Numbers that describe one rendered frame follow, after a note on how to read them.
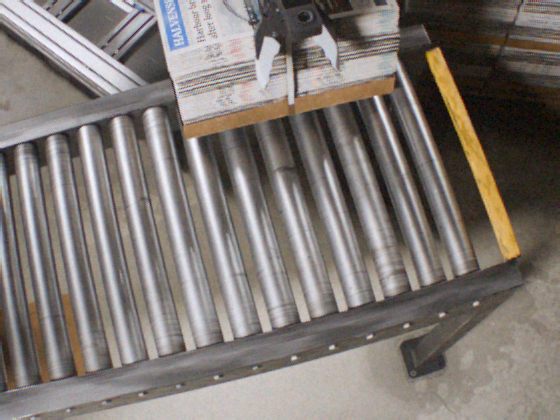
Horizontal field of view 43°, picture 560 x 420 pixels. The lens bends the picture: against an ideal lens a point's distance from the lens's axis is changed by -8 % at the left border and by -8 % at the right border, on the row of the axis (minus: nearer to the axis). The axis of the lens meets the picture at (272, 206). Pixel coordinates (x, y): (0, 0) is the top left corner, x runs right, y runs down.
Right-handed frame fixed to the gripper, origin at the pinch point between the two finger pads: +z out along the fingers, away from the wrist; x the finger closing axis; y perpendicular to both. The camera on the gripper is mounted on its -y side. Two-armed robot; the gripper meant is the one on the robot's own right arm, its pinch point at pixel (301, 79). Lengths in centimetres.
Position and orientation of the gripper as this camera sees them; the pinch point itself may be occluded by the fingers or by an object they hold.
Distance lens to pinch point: 115.0
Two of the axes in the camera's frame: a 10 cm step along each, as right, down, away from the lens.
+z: 1.5, 7.8, 6.1
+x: -9.7, 2.5, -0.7
